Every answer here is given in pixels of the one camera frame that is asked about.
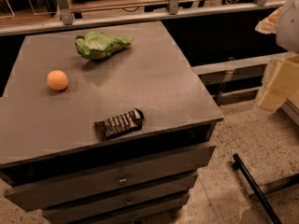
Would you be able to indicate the metal railing frame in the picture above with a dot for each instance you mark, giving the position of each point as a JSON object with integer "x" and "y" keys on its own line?
{"x": 73, "y": 15}

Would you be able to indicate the bottom cabinet drawer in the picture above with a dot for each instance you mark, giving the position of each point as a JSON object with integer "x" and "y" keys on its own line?
{"x": 137, "y": 211}

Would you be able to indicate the cabinet drawer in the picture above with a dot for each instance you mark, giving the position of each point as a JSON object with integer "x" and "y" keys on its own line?
{"x": 115, "y": 200}
{"x": 68, "y": 188}
{"x": 137, "y": 211}

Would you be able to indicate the middle cabinet drawer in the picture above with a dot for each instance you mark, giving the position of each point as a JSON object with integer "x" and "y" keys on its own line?
{"x": 115, "y": 200}

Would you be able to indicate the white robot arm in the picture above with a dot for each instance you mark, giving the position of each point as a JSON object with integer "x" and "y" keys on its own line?
{"x": 287, "y": 33}

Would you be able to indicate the black rxbar chocolate wrapper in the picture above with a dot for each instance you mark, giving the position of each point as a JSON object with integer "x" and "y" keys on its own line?
{"x": 119, "y": 125}

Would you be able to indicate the black metal base leg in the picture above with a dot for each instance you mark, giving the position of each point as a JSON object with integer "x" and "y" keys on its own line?
{"x": 260, "y": 192}

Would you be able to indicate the green chip bag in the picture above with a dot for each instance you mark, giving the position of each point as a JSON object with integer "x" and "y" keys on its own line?
{"x": 99, "y": 46}

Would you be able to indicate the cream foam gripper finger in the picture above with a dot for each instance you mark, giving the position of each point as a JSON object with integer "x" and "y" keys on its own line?
{"x": 281, "y": 82}

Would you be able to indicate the dark grey drawer cabinet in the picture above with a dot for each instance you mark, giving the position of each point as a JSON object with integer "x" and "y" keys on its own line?
{"x": 46, "y": 133}

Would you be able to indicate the top cabinet drawer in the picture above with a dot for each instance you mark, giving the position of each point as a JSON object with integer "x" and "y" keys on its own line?
{"x": 68, "y": 188}

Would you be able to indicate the orange fruit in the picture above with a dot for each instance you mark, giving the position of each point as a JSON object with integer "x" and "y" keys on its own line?
{"x": 57, "y": 80}

